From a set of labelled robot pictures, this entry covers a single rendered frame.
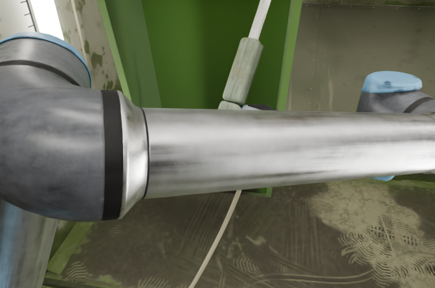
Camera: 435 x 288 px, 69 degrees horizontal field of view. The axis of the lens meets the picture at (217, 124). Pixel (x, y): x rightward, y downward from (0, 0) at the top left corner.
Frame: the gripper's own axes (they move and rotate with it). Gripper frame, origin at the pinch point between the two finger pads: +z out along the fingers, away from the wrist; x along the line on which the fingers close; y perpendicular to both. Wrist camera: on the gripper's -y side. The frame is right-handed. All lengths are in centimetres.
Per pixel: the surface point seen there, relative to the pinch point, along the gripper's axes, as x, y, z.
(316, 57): 70, 158, 8
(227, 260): -67, 97, 15
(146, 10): 38, 33, 61
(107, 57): 25, 87, 126
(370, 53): 82, 166, -26
